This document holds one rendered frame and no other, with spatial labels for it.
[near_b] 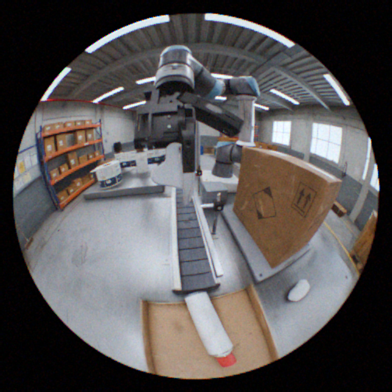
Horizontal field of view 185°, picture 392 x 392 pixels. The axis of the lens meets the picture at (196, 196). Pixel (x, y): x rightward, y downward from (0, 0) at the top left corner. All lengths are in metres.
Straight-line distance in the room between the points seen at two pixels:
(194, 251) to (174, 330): 0.22
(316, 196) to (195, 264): 0.30
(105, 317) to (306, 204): 0.53
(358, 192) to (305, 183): 5.00
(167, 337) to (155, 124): 0.40
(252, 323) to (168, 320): 0.19
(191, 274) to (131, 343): 0.26
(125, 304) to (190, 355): 0.20
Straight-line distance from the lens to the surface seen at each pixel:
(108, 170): 0.84
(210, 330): 0.26
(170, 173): 0.15
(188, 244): 0.32
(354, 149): 5.42
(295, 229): 0.28
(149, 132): 0.15
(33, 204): 4.66
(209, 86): 0.33
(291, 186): 0.27
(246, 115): 0.65
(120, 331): 0.38
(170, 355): 0.34
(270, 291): 0.37
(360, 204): 5.18
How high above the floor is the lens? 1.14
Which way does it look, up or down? 30 degrees down
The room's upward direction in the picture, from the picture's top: straight up
